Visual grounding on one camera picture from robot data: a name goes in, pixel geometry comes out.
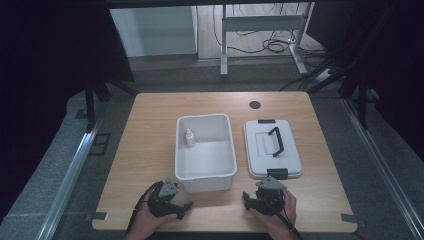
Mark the aluminium floor rail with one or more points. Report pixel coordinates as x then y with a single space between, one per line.
383 166
71 180

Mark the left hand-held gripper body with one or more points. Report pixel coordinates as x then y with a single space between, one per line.
164 195

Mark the person's left hand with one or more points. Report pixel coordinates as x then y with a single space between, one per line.
148 222

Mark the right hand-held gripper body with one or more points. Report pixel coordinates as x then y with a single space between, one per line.
270 197

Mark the grey metal desk frame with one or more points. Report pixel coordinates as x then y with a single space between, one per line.
258 23

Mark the dark curtain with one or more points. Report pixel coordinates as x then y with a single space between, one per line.
50 66
390 66

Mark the round black table grommet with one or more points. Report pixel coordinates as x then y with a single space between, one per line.
255 104

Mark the white power strip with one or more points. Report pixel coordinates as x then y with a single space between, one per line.
322 75

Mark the white cabinet panel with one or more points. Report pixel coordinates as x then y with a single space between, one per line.
153 31

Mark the black stand leg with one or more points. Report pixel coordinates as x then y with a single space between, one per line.
361 103
90 103

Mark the small white bottle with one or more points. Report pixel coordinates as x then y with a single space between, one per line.
190 137

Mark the white plastic storage box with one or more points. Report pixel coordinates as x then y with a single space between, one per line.
205 156

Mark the black square floor frame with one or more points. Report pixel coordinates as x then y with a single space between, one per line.
99 144

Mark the person's right hand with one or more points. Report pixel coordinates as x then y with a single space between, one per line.
283 220

